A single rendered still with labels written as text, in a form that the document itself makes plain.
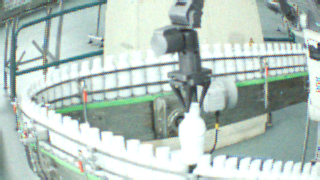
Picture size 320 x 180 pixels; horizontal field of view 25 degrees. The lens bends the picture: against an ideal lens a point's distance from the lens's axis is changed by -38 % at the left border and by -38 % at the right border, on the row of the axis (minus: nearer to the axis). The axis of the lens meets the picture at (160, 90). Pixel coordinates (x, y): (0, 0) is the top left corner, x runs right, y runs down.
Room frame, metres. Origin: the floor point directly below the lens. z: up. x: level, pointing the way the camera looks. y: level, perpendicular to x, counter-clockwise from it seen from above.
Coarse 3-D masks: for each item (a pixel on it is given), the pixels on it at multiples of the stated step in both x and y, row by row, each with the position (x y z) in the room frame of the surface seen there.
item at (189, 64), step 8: (184, 56) 2.57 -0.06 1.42; (192, 56) 2.57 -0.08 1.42; (200, 56) 2.59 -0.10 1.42; (184, 64) 2.57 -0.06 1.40; (192, 64) 2.57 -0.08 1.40; (200, 64) 2.59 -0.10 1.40; (168, 72) 2.59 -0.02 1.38; (176, 72) 2.58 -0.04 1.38; (184, 72) 2.57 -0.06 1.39; (192, 72) 2.57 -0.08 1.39; (200, 72) 2.58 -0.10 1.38; (208, 72) 2.60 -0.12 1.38; (184, 80) 2.54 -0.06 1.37
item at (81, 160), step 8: (32, 120) 3.18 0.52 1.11; (24, 128) 3.16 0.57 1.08; (32, 128) 3.18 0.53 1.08; (80, 152) 2.81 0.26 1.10; (96, 152) 2.86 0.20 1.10; (32, 160) 3.14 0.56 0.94; (80, 160) 2.81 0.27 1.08; (88, 160) 2.84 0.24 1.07; (96, 160) 2.85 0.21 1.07; (80, 168) 2.80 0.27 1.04; (96, 168) 2.84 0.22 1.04; (192, 176) 2.51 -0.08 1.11
